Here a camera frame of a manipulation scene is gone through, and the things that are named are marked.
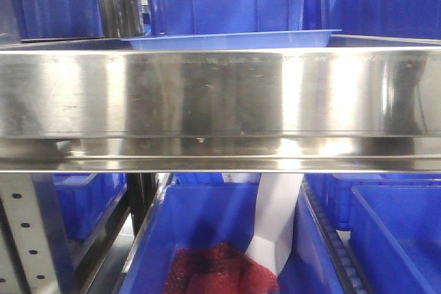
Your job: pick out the blue plastic tray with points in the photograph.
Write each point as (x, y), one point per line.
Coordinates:
(235, 41)

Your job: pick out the blue bin upper left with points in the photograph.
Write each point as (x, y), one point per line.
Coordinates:
(58, 19)

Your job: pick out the blue bin lower left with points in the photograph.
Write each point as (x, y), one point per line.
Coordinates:
(84, 198)

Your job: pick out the perforated grey shelf upright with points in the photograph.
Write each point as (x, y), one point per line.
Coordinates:
(34, 217)

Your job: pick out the stainless steel shelf edge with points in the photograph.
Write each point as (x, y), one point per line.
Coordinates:
(288, 110)

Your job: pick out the white plastic piece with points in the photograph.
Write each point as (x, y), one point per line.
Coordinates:
(276, 201)

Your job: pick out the blue bin upper right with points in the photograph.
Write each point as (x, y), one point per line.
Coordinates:
(419, 19)

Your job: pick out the blue bin lower centre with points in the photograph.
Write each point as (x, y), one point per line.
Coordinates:
(202, 216)

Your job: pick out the black roller rail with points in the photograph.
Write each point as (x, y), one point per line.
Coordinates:
(343, 262)

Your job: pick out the blue bin lower right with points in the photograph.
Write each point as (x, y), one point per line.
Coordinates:
(396, 237)

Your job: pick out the red mesh cloth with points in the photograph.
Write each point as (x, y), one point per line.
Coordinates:
(218, 269)

